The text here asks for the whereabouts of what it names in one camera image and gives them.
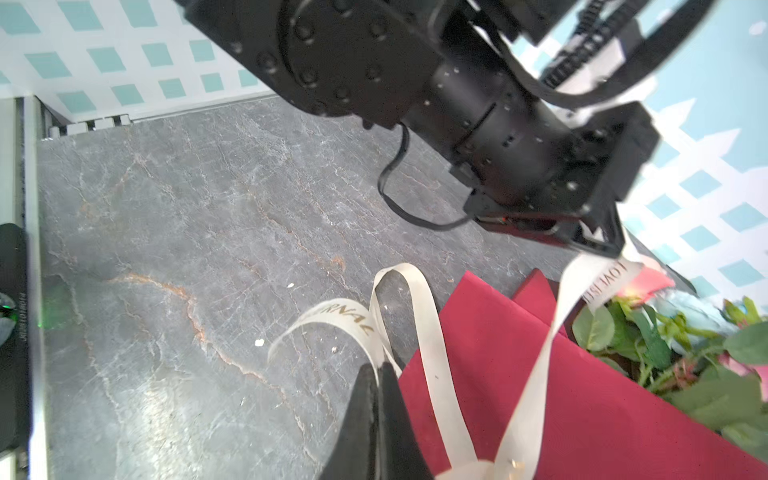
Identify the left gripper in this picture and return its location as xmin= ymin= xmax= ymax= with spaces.
xmin=403 ymin=62 xmax=660 ymax=258

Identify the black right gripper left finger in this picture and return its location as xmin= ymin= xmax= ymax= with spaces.
xmin=319 ymin=365 xmax=378 ymax=480

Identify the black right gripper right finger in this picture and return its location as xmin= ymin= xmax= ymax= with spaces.
xmin=377 ymin=362 xmax=434 ymax=480

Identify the cream ribbon strip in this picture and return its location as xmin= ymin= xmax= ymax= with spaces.
xmin=268 ymin=240 xmax=644 ymax=479

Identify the pink orange fake rose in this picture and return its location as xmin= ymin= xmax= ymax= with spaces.
xmin=617 ymin=256 xmax=675 ymax=306

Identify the dark red wrapping paper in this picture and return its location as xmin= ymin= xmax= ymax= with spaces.
xmin=395 ymin=268 xmax=768 ymax=480

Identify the light blue fake flower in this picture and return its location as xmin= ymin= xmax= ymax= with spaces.
xmin=572 ymin=287 xmax=768 ymax=463

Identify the small pink fake rose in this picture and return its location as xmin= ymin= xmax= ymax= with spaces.
xmin=718 ymin=353 xmax=768 ymax=403

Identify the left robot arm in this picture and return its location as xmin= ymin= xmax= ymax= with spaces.
xmin=181 ymin=1 xmax=713 ymax=258

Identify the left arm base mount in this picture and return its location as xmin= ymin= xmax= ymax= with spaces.
xmin=1 ymin=223 xmax=31 ymax=452

